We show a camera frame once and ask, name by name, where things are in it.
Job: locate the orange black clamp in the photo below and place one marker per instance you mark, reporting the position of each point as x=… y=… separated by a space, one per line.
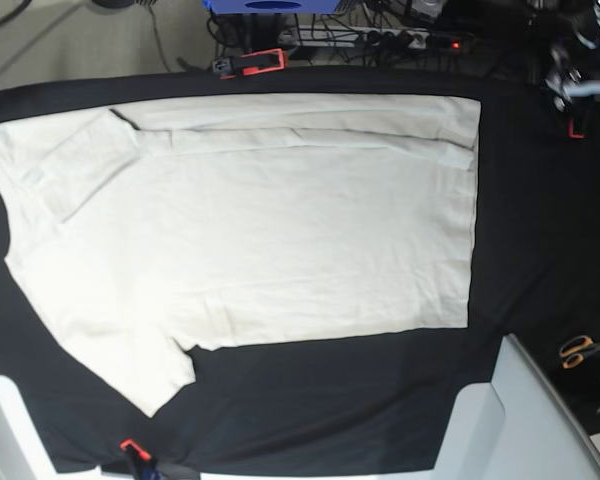
x=577 y=123
x=250 y=64

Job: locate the blue plastic box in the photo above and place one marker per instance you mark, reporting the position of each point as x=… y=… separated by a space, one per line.
x=272 y=6

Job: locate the orange handled scissors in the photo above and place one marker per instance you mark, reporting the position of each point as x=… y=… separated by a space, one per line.
x=577 y=350

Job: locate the white power strip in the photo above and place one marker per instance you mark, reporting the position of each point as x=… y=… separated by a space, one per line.
x=341 y=37

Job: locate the white T-shirt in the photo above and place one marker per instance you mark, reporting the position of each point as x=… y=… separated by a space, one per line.
x=141 y=231

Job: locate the orange black clamp top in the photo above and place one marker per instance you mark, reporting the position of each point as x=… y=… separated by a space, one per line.
x=250 y=64

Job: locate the orange clamp bottom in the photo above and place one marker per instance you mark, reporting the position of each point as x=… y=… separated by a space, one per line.
x=138 y=459

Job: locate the black power strip red light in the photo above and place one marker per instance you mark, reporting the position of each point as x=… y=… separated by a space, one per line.
x=443 y=43

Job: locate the orange black clamp right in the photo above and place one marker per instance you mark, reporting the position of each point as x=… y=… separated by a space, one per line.
x=577 y=123

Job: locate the black table cloth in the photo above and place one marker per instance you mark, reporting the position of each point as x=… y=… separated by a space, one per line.
x=353 y=406

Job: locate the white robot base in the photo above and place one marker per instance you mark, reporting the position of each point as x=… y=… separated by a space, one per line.
x=22 y=453
x=515 y=426

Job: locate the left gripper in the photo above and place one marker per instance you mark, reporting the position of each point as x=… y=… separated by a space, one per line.
x=576 y=57

